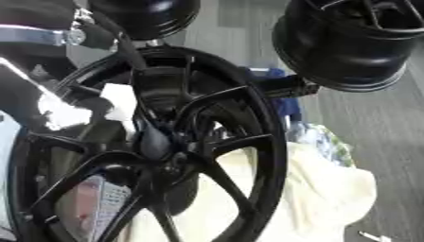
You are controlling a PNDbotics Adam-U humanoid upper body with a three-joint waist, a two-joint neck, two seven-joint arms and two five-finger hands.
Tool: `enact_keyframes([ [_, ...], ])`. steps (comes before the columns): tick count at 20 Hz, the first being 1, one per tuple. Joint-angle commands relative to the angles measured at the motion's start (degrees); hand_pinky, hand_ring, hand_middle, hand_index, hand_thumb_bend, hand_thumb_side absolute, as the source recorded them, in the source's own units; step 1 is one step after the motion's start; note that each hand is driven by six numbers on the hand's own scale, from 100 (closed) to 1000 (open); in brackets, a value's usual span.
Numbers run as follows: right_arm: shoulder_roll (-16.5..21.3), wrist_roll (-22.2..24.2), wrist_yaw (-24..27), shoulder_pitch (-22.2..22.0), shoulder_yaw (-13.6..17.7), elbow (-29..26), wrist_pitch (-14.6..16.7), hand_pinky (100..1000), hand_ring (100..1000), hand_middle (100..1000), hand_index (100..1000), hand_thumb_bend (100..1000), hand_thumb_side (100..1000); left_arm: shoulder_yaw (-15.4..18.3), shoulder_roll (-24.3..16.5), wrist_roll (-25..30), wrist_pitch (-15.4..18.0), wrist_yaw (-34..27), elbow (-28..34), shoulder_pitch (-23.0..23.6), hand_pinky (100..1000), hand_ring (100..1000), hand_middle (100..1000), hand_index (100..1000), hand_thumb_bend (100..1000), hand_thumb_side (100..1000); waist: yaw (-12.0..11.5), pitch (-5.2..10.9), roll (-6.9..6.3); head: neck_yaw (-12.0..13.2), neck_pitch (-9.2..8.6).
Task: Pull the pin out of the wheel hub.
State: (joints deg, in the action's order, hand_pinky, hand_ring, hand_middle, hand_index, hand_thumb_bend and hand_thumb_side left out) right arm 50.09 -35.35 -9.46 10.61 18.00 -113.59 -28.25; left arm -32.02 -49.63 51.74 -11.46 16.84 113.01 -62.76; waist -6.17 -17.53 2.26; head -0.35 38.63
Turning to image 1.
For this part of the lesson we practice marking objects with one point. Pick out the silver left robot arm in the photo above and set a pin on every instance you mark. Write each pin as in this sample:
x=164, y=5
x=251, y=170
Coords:
x=33, y=35

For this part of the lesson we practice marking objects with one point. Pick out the black spoked wheel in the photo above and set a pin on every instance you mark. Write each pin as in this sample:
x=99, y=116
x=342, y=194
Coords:
x=271, y=148

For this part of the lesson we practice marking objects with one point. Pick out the blue object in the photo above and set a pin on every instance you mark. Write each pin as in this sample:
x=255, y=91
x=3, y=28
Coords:
x=288, y=107

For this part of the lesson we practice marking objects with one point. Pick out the blue and green patterned cloth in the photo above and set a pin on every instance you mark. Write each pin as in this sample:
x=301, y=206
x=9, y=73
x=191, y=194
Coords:
x=323, y=141

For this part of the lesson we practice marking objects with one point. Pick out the cream cloth bag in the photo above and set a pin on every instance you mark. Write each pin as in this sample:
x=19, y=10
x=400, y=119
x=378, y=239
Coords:
x=320, y=195

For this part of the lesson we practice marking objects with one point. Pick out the printed paper label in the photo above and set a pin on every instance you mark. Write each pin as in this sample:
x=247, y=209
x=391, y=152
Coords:
x=94, y=204

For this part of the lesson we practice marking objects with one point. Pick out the black bracket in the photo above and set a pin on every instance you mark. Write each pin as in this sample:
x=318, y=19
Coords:
x=287, y=86

